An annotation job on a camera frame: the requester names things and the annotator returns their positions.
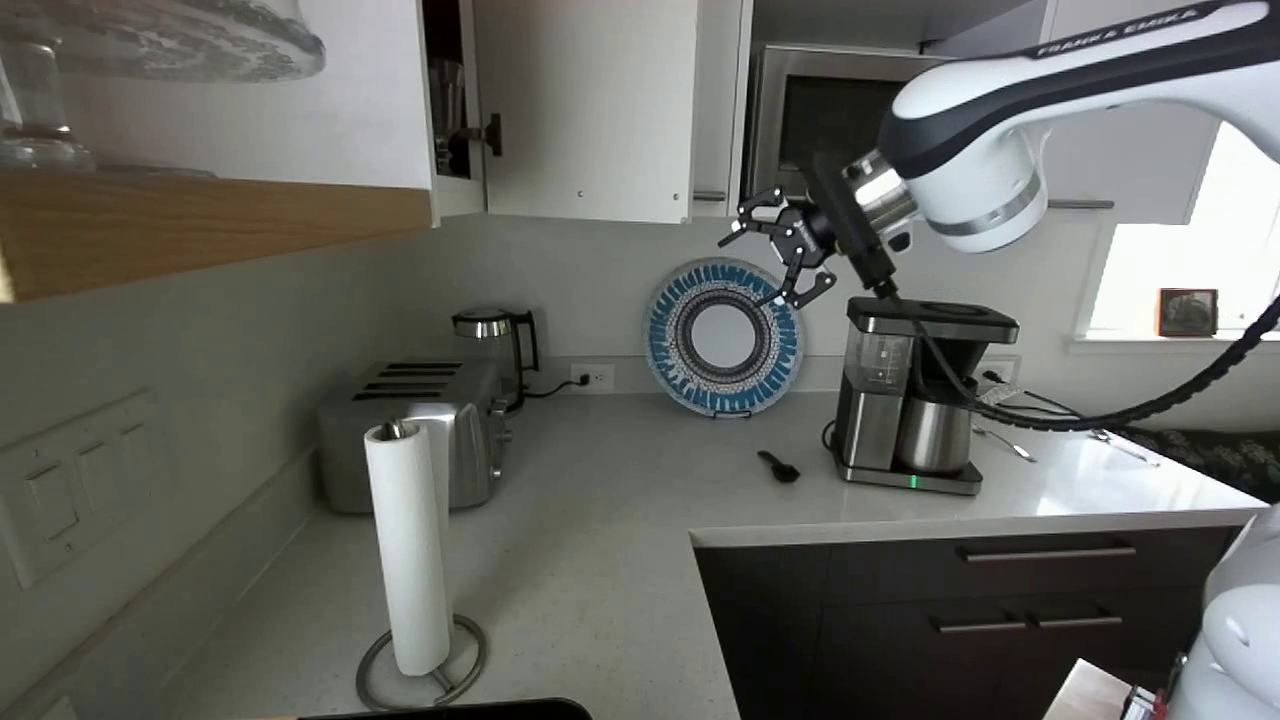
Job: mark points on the white wall power outlet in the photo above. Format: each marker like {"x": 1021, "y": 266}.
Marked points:
{"x": 593, "y": 373}

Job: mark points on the glass cake stand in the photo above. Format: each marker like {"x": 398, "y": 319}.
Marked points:
{"x": 181, "y": 42}

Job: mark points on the metal paper towel holder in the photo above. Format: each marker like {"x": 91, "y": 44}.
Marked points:
{"x": 385, "y": 691}

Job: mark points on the small black scoop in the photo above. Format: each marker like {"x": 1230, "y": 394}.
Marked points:
{"x": 780, "y": 475}

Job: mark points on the wooden shelf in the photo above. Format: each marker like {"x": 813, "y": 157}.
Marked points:
{"x": 72, "y": 235}

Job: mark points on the stainless microwave oven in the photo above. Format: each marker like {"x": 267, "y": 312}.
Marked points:
{"x": 809, "y": 101}

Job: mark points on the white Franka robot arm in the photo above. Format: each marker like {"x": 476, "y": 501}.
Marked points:
{"x": 961, "y": 146}

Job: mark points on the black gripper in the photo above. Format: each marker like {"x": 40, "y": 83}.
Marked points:
{"x": 819, "y": 224}

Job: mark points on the white paper towel roll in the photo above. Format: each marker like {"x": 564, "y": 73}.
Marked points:
{"x": 411, "y": 507}

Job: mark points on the blue white decorative plate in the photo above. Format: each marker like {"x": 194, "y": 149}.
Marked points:
{"x": 716, "y": 341}

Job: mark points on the dark wall outlet plate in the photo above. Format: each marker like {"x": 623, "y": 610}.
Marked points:
{"x": 1185, "y": 308}

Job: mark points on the silver black coffee maker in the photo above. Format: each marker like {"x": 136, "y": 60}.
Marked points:
{"x": 901, "y": 417}

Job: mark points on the glass electric kettle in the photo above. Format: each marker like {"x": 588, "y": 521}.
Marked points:
{"x": 504, "y": 336}

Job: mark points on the white wall switch panel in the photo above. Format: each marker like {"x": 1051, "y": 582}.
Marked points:
{"x": 76, "y": 483}

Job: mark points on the dark lower cabinet drawers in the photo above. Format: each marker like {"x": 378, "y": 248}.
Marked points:
{"x": 950, "y": 631}

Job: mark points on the white cabinet door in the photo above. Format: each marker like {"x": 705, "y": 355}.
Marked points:
{"x": 716, "y": 101}
{"x": 593, "y": 101}

